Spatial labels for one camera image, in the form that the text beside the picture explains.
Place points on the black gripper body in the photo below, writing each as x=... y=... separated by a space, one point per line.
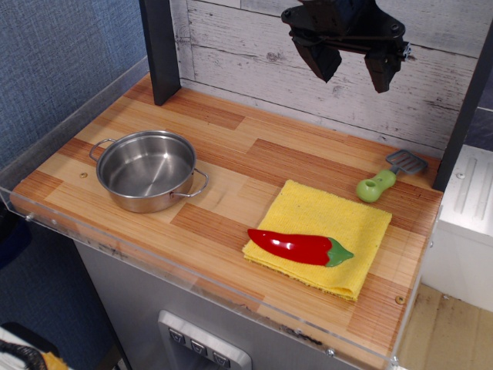
x=350 y=26

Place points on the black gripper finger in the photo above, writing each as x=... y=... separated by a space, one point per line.
x=382 y=67
x=322 y=60

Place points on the silver steel pot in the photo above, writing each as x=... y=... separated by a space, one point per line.
x=148 y=171

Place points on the yellow folded cloth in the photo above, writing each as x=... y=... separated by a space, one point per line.
x=300 y=209

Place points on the red toy chili pepper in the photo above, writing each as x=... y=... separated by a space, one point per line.
x=302 y=248

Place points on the white side cabinet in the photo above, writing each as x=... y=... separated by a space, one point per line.
x=459 y=259

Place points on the grey toy fridge cabinet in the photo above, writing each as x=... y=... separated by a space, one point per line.
x=239 y=316

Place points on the silver dispenser panel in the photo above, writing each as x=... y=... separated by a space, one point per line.
x=190 y=347

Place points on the clear acrylic guard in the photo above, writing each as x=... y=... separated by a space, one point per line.
x=253 y=130

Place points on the yellow object bottom left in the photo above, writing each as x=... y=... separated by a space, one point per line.
x=53 y=362

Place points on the dark right vertical post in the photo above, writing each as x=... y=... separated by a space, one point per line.
x=466 y=114

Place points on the green handled toy spatula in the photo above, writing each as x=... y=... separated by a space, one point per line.
x=401 y=161

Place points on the dark grey vertical post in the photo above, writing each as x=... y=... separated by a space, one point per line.
x=161 y=48

